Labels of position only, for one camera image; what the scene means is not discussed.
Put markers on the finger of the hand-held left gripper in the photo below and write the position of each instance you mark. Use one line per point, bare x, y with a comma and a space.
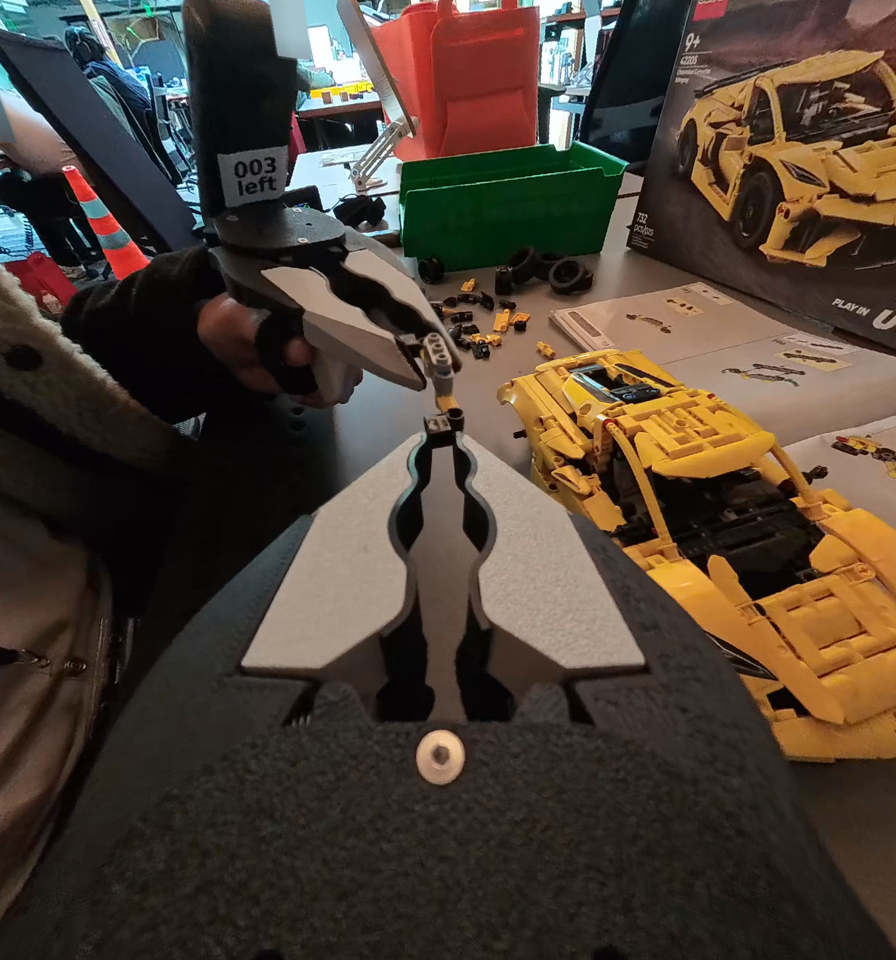
335, 322
410, 300

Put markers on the black monitor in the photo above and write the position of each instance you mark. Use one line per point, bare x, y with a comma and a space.
627, 75

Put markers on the black slanted panel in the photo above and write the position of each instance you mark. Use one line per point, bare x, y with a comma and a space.
80, 135

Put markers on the toy car box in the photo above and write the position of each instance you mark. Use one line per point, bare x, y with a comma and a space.
792, 187

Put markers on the open instruction booklet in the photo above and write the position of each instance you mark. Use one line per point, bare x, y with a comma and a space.
717, 330

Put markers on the grey desk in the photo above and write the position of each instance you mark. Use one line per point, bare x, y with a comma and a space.
830, 825

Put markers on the yellow toy brick car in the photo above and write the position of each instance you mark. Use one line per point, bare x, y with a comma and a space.
680, 450

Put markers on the red plastic bin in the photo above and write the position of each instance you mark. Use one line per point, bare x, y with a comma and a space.
478, 90

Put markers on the green plastic bin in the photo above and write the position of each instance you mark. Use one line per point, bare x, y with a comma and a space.
493, 217

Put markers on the grey brick beam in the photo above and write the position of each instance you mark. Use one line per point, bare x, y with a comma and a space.
439, 352

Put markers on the orange traffic cone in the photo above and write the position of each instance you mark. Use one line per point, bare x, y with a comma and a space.
107, 225

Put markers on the pile of yellow black brick pieces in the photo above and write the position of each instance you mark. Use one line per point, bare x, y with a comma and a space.
485, 330

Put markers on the wooden book stand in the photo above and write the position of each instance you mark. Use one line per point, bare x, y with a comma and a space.
376, 75

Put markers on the person's left hand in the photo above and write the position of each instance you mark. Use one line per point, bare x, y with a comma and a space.
227, 337

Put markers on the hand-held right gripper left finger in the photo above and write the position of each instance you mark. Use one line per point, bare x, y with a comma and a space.
328, 592

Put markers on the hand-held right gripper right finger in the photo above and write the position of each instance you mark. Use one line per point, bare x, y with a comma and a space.
553, 592

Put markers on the black toy tyre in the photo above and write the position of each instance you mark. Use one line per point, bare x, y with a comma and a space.
431, 270
526, 264
571, 276
504, 281

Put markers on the small black brick connector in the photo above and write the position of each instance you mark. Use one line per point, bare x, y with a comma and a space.
444, 429

